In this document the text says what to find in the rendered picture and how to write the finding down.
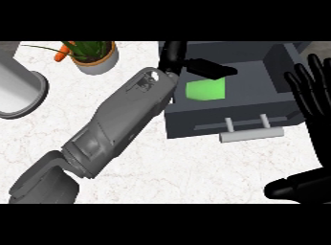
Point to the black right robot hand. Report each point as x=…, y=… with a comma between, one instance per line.
x=326, y=127

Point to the potted green plant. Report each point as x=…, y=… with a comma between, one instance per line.
x=94, y=55

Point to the green cup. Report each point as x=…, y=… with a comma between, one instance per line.
x=206, y=89

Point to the dark grey open drawer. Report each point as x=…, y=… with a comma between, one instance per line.
x=230, y=95

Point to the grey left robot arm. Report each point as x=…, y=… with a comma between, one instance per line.
x=122, y=111

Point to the orange carrot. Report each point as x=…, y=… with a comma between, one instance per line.
x=61, y=53

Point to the white cylindrical appliance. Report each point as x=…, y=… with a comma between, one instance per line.
x=11, y=83

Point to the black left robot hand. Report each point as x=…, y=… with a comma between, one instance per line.
x=206, y=68

